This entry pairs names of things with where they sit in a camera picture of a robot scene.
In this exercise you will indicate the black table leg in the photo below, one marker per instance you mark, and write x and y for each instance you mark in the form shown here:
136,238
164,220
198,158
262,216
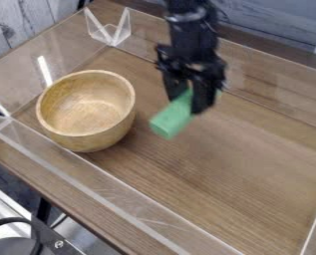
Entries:
44,210

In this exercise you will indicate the black metal bracket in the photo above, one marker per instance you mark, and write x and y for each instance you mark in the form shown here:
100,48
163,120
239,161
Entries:
52,239

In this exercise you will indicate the green rectangular block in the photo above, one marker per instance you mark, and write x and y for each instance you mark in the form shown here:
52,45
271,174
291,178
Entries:
174,118

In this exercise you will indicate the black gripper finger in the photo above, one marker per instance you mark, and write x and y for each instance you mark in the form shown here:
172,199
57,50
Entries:
175,84
204,91

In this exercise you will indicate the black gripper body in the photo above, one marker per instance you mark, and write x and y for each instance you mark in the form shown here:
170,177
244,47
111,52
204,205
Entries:
190,53

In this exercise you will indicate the brown wooden bowl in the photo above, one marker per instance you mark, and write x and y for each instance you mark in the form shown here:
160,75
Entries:
87,110

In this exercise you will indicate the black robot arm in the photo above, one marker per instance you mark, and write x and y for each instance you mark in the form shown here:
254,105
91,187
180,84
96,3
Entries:
191,6

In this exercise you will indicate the clear acrylic tray walls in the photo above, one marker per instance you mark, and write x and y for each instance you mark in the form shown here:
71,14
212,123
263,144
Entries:
228,189

